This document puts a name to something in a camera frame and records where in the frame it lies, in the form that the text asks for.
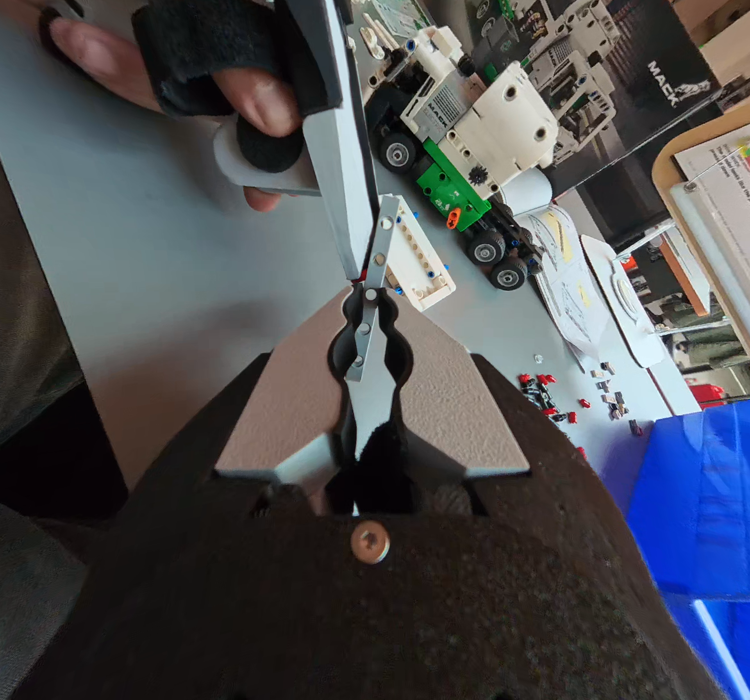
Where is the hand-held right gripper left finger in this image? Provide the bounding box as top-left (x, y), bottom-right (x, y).
top-left (214, 287), bottom-right (359, 516)

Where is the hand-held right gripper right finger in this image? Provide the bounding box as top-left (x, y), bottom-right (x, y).
top-left (380, 289), bottom-right (531, 502)

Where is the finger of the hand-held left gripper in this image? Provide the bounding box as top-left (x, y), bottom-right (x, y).
top-left (304, 0), bottom-right (380, 283)

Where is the grey lego beam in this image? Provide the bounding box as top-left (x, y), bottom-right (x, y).
top-left (345, 214), bottom-right (396, 383)

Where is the pile of small lego pins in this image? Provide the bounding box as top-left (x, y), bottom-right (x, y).
top-left (518, 372), bottom-right (593, 458)

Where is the pile of small lego tiles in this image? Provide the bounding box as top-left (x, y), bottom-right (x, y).
top-left (589, 360), bottom-right (630, 420)

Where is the lego instruction booklet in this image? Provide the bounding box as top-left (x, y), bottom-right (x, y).
top-left (501, 167), bottom-right (622, 373)

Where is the white green lego truck model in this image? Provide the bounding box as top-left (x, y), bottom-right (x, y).
top-left (352, 25), bottom-right (560, 292)

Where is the dark lego set box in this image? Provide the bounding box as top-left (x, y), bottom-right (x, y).
top-left (434, 0), bottom-right (727, 232)

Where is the person's left hand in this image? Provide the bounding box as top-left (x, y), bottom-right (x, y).
top-left (0, 0), bottom-right (304, 213)

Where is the blue plastic bin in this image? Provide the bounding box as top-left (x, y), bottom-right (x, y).
top-left (627, 401), bottom-right (750, 700)

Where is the printed instruction sheet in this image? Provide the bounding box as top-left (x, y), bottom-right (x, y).
top-left (674, 138), bottom-right (750, 279)

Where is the white lego panel frame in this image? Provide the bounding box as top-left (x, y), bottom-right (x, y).
top-left (375, 193), bottom-right (458, 312)

